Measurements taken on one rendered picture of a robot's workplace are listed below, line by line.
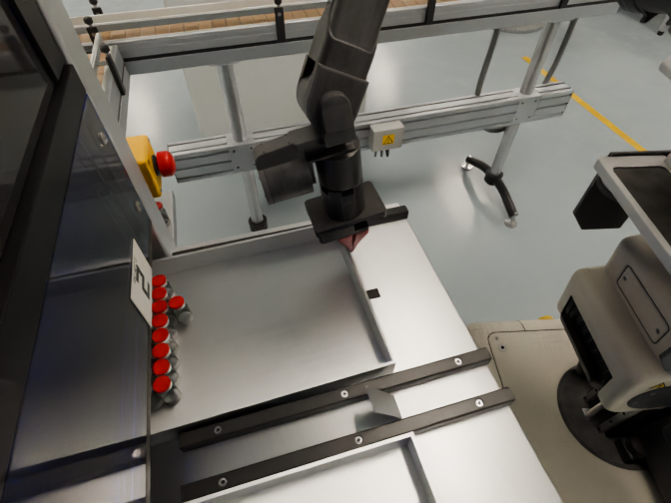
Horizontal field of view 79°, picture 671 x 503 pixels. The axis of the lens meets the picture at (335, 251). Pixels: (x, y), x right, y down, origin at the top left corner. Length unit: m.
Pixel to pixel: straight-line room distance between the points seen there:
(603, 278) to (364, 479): 0.57
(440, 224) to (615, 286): 1.23
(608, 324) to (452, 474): 0.41
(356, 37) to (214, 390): 0.45
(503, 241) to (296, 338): 1.54
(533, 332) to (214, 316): 1.03
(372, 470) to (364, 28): 0.47
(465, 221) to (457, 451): 1.58
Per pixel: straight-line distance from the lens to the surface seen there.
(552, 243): 2.10
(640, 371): 0.80
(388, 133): 1.56
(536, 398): 1.31
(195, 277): 0.67
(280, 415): 0.53
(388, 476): 0.53
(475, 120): 1.80
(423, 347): 0.59
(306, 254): 0.67
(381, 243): 0.69
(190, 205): 2.15
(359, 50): 0.45
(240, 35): 1.31
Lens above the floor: 1.40
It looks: 50 degrees down
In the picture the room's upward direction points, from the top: straight up
